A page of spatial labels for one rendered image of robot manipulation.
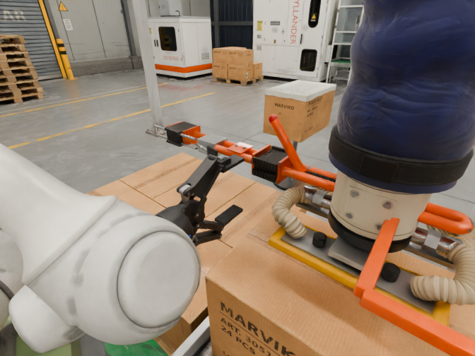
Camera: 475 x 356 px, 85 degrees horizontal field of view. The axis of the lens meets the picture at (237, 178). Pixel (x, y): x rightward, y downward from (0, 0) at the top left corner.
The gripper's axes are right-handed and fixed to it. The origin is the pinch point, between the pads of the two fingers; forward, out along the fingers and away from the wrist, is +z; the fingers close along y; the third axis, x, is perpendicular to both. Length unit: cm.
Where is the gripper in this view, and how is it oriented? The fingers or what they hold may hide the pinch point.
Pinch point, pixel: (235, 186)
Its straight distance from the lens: 59.2
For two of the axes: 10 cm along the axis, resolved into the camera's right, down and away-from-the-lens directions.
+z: 6.1, -4.0, 6.8
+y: -0.1, 8.6, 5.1
